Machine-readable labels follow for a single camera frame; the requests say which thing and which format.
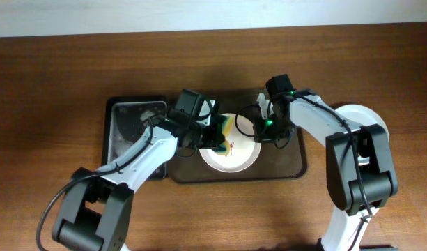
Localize cream plate with red stain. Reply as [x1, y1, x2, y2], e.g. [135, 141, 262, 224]
[334, 103, 389, 167]

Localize large brown serving tray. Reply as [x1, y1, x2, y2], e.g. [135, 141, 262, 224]
[167, 89, 307, 184]

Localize black small water tray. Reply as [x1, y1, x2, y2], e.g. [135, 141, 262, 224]
[101, 96, 168, 165]

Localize pink plate with red stain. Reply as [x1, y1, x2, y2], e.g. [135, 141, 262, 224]
[199, 113, 261, 173]

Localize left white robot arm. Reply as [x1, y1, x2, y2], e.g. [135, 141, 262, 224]
[52, 116, 231, 251]

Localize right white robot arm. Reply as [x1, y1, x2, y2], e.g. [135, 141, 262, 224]
[254, 89, 398, 250]

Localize green yellow sponge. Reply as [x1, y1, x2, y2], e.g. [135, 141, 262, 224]
[213, 115, 235, 156]

